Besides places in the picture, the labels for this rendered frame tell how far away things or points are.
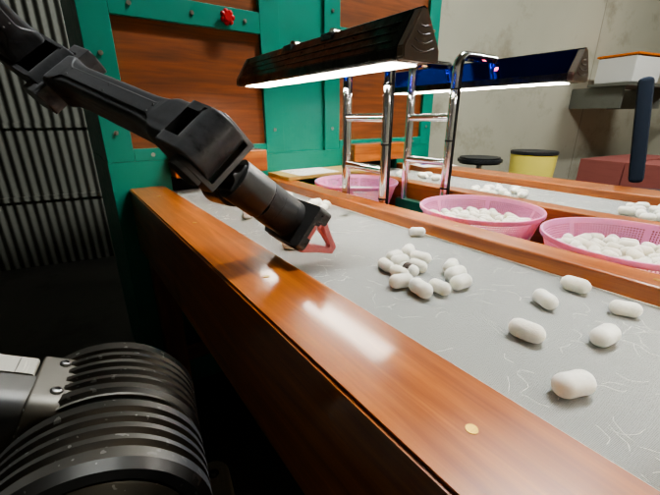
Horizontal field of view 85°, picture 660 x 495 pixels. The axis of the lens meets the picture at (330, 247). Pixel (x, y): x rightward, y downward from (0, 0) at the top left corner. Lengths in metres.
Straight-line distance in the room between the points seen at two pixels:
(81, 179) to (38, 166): 0.23
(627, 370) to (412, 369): 0.21
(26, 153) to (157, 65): 1.89
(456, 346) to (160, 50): 1.10
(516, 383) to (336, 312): 0.18
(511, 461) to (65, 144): 2.90
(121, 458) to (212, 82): 1.14
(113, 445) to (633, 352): 0.45
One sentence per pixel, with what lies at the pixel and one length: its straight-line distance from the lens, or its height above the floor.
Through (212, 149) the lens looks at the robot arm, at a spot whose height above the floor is 0.93.
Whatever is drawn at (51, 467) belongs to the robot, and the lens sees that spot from 0.25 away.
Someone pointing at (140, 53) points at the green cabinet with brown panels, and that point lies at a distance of 1.24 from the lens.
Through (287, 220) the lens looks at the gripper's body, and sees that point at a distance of 0.49.
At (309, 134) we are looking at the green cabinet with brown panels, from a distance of 1.43.
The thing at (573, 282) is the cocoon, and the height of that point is 0.76.
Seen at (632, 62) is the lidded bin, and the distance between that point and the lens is 5.22.
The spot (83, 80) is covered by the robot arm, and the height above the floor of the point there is 1.01.
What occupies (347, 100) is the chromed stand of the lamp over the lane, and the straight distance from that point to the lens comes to 1.00.
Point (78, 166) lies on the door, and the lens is 2.97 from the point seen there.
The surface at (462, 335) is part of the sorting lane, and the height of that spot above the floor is 0.74.
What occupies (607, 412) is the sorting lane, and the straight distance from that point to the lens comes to 0.38.
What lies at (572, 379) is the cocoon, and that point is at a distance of 0.37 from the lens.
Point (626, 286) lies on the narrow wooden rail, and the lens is 0.60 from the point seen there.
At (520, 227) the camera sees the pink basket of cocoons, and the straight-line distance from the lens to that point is 0.80.
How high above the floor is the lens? 0.96
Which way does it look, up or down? 20 degrees down
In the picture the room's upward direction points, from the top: straight up
